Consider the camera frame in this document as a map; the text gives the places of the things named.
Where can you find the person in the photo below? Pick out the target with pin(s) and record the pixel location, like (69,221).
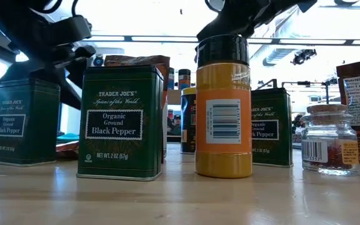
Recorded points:
(176,125)

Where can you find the black lid purple label jar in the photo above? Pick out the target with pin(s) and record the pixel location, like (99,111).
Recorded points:
(171,79)

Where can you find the teal cleaning cloth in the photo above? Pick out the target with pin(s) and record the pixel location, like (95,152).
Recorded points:
(67,137)

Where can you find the green black pepper tin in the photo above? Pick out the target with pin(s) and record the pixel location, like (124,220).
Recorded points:
(120,125)
(27,125)
(272,150)

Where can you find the black hanging ceiling device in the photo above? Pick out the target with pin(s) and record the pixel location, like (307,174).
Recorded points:
(303,56)

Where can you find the black lid orange label jar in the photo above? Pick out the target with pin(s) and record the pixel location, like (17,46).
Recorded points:
(184,81)

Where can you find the small cork stoppered glass jar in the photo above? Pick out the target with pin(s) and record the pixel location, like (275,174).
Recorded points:
(327,131)

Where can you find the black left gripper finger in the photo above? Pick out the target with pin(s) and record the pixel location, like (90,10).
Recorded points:
(71,87)

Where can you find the black lid orange yellow jar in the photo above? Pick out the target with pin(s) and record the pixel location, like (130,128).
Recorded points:
(223,156)

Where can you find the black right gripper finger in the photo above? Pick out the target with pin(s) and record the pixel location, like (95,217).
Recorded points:
(227,26)

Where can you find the black boom stand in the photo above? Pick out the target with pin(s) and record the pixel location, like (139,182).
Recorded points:
(305,83)

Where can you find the orange taco mix packet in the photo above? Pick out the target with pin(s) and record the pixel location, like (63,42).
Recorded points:
(136,60)
(69,150)

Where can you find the yellow lid dark spice jar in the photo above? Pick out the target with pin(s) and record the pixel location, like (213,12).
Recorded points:
(188,125)

